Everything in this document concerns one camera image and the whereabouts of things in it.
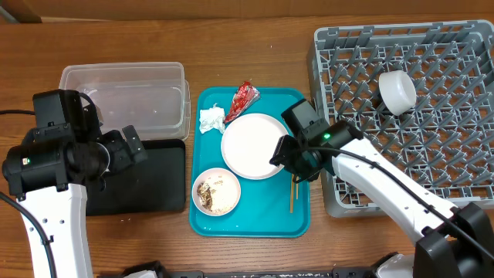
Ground grey bowl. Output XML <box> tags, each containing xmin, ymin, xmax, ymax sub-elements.
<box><xmin>378</xmin><ymin>70</ymin><xmax>417</xmax><ymax>116</ymax></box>

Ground white round plate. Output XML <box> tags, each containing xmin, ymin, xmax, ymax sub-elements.
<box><xmin>221</xmin><ymin>114</ymin><xmax>289</xmax><ymax>180</ymax></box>

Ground black plastic tray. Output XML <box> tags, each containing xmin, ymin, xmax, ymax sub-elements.
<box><xmin>86</xmin><ymin>139</ymin><xmax>186</xmax><ymax>216</ymax></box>

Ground clear plastic bin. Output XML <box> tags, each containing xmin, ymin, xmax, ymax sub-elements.
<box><xmin>59</xmin><ymin>62</ymin><xmax>191</xmax><ymax>141</ymax></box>

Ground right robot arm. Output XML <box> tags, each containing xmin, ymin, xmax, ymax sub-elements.
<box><xmin>270</xmin><ymin>100</ymin><xmax>493</xmax><ymax>278</ymax></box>

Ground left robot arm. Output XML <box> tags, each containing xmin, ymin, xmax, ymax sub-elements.
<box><xmin>1</xmin><ymin>89</ymin><xmax>147</xmax><ymax>277</ymax></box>

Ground pink bowl with food scraps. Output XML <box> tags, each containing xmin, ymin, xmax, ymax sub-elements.
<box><xmin>191</xmin><ymin>168</ymin><xmax>241</xmax><ymax>217</ymax></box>

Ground teal serving tray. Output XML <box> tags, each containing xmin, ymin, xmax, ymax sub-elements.
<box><xmin>189</xmin><ymin>86</ymin><xmax>310</xmax><ymax>238</ymax></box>

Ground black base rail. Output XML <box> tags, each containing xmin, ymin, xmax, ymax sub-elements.
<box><xmin>96</xmin><ymin>261</ymin><xmax>376</xmax><ymax>278</ymax></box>

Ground red snack wrapper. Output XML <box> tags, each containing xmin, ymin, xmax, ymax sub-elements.
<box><xmin>224</xmin><ymin>81</ymin><xmax>260</xmax><ymax>124</ymax></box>

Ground crumpled white napkin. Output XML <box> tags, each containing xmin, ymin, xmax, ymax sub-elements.
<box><xmin>199</xmin><ymin>103</ymin><xmax>225</xmax><ymax>134</ymax></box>

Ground grey dishwasher rack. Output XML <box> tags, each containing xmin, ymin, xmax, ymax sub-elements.
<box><xmin>307</xmin><ymin>20</ymin><xmax>493</xmax><ymax>209</ymax></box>

